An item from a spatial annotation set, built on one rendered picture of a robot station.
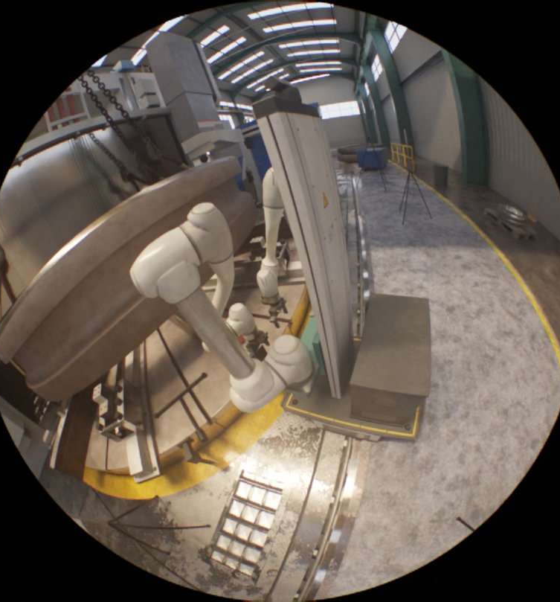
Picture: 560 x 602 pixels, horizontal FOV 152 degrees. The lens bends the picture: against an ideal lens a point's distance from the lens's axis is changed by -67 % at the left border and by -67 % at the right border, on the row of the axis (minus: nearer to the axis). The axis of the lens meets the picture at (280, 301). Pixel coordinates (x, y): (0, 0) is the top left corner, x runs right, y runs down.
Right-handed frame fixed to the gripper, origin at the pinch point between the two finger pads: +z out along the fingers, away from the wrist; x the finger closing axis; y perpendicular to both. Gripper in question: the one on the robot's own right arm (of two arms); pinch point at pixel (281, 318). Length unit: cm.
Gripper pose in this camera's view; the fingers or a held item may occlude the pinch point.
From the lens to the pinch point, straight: 141.3
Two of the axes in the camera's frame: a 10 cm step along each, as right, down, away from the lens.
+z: 2.8, 7.3, 6.3
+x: 4.2, -6.8, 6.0
